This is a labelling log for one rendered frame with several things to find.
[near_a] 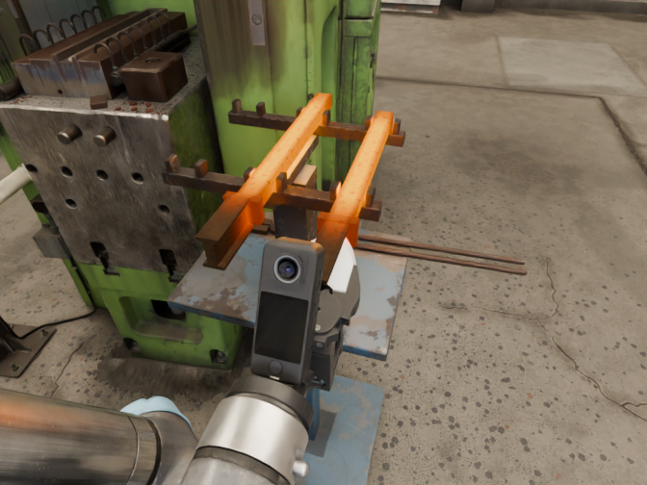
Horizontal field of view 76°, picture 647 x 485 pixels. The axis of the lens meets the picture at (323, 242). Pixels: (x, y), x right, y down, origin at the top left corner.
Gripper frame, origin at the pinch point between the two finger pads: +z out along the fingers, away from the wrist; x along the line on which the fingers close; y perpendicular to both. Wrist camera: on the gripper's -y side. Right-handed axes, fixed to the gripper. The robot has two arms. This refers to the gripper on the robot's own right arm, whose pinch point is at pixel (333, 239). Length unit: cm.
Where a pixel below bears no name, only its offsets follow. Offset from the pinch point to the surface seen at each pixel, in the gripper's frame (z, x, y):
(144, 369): 25, -72, 95
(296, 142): 18.7, -10.7, -0.8
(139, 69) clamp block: 37, -50, -2
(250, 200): 2.4, -10.7, -1.4
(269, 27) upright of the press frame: 54, -29, -7
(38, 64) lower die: 34, -71, -2
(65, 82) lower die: 35, -67, 1
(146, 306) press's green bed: 34, -69, 71
